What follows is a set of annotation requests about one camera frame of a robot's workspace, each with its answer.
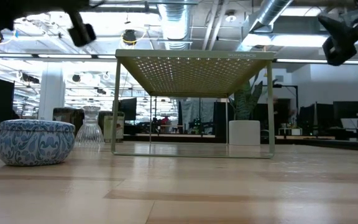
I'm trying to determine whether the snake plant in white pot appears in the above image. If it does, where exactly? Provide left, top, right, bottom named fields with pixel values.
left=227, top=73, right=279, bottom=146

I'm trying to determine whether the silver ventilation duct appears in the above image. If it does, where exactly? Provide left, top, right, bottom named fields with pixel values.
left=250, top=0, right=295, bottom=30
left=158, top=0, right=192, bottom=50

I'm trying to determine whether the black television screen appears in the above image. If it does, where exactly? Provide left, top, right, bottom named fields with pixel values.
left=118, top=98, right=138, bottom=121

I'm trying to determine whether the black aluminium table frame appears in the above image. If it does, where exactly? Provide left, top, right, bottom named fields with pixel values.
left=0, top=130, right=358, bottom=153

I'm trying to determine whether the green perforated metal shelf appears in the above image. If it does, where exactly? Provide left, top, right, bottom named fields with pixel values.
left=110, top=49, right=276, bottom=159

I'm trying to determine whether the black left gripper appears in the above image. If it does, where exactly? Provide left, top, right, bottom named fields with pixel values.
left=0, top=0, right=98, bottom=47

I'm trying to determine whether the black computer monitor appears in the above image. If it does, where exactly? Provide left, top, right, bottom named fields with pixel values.
left=333, top=101, right=358, bottom=119

